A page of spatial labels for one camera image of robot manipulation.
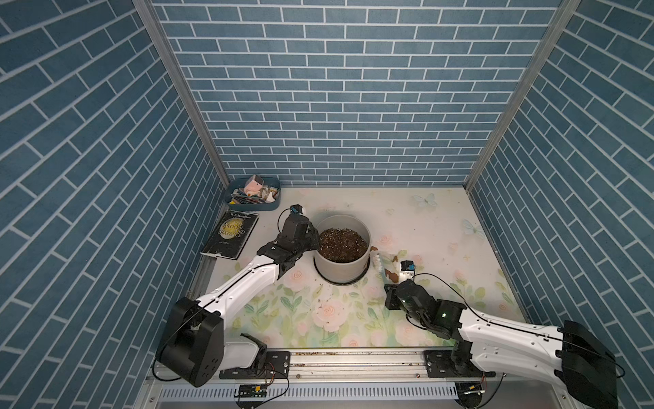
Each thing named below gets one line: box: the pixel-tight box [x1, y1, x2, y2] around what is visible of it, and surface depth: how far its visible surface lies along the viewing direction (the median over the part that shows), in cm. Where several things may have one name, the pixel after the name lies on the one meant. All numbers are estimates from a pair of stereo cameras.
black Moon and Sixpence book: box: [200, 209, 260, 260], surface depth 104 cm
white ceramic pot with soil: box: [314, 213, 373, 284], surface depth 90 cm
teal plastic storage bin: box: [224, 177, 282, 212], surface depth 114 cm
